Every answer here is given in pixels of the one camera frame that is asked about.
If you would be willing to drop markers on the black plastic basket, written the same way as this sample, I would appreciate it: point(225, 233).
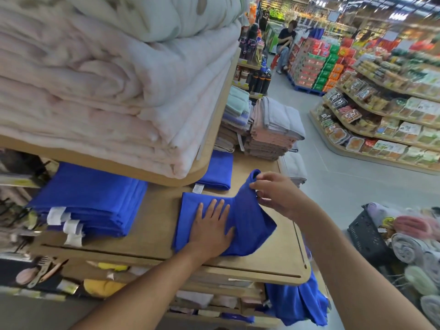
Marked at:
point(369, 237)

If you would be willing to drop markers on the person's left thumb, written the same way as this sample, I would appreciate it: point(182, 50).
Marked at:
point(230, 234)

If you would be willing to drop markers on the stack of pink quilts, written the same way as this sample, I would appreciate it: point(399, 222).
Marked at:
point(86, 99)

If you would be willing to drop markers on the white patterned quilt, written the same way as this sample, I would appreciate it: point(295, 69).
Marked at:
point(154, 17)

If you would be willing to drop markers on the pile of rolled towels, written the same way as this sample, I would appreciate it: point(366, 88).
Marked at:
point(417, 247)

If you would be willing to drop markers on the person's left middle finger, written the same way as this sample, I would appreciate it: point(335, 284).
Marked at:
point(219, 209)

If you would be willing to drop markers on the person's left little finger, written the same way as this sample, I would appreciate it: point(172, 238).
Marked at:
point(199, 213)

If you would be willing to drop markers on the red plastic stool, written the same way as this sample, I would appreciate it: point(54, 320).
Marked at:
point(275, 61)

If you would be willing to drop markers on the wooden display table shelf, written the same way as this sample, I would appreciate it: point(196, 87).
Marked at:
point(151, 233)

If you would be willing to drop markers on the row of dark water bottles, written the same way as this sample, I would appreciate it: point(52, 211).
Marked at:
point(256, 65)

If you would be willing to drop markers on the person's right forearm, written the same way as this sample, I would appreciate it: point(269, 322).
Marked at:
point(347, 268)

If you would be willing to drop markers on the stack of red green boxes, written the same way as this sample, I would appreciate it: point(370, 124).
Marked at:
point(319, 65)

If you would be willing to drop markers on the stack of mint purple towels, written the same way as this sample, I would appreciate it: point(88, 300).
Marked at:
point(235, 113)

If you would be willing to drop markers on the crumpled blue cloth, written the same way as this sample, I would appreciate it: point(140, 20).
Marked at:
point(299, 302)

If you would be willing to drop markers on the hanging hair brushes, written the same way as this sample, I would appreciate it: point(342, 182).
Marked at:
point(39, 271)

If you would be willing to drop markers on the person's right thumb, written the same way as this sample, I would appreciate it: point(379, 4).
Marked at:
point(258, 185)

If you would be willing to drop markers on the person's left forearm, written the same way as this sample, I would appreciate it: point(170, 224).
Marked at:
point(144, 292)

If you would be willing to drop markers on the blue microfibre towel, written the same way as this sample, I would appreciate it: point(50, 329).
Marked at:
point(247, 223)

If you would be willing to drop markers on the small folded blue towel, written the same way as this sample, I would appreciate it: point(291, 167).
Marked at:
point(216, 170)

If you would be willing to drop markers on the curved shelf of snack packets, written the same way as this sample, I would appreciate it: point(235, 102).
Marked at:
point(388, 113)

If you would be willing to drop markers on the folded light grey towels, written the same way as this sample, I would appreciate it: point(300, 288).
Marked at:
point(295, 168)

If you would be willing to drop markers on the stack of pink grey towels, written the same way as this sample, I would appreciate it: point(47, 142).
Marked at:
point(275, 130)

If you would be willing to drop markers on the stack of folded blue towels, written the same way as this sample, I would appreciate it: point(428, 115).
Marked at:
point(89, 199)

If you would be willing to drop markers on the person's left hand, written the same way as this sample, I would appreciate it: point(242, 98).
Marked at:
point(209, 233)

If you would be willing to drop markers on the yellow folded cloth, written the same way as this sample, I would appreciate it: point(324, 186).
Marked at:
point(103, 287)

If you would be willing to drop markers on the person's right hand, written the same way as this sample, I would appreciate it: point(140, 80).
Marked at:
point(280, 194)

